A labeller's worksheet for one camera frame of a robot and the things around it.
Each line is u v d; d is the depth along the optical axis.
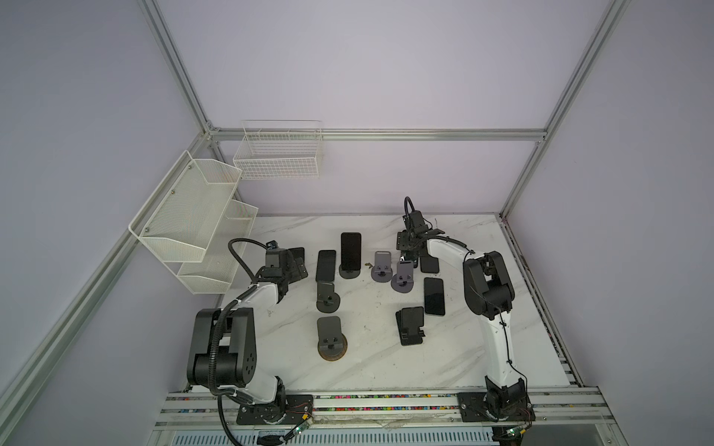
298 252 1.11
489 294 0.60
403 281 0.95
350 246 0.96
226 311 0.47
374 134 0.93
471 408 0.74
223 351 0.46
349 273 1.02
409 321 0.82
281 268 0.73
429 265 1.04
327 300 0.90
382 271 0.98
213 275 0.76
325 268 1.04
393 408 0.75
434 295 0.96
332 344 0.80
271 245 0.83
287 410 0.72
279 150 0.96
